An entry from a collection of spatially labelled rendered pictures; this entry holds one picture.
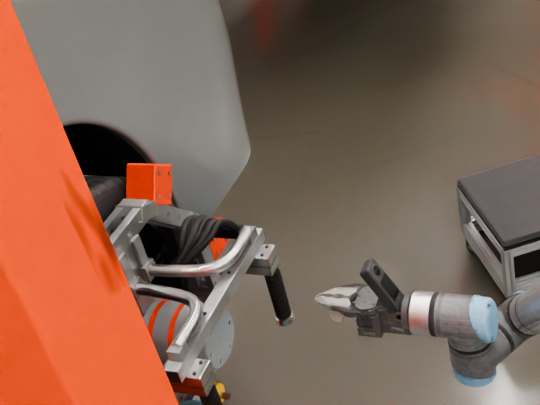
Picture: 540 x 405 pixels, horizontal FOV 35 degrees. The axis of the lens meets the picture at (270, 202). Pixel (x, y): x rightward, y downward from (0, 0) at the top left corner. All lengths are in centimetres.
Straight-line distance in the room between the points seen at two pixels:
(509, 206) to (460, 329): 115
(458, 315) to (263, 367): 130
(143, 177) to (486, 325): 76
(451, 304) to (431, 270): 141
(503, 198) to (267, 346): 94
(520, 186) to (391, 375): 76
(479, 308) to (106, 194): 79
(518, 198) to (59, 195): 210
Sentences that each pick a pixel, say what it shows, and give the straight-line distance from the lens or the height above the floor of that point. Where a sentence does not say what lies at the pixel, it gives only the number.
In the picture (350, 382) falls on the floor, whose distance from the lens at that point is 280.
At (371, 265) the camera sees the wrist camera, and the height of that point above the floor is 93.
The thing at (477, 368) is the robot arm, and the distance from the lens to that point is 182.
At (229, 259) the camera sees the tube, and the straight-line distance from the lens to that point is 172.
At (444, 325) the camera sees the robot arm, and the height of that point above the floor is 82.
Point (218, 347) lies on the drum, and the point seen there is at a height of 84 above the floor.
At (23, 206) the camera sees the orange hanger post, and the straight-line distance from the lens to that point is 91.
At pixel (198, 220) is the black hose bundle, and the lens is 179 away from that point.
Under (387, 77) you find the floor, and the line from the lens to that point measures 445.
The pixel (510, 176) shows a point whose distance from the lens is 298.
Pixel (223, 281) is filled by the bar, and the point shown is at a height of 98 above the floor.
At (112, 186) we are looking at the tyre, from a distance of 182.
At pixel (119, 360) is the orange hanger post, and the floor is 134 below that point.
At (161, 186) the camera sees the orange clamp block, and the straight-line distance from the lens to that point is 182.
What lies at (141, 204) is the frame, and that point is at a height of 112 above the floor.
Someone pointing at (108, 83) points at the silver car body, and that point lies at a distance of 192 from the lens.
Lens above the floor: 203
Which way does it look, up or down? 34 degrees down
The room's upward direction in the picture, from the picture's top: 15 degrees counter-clockwise
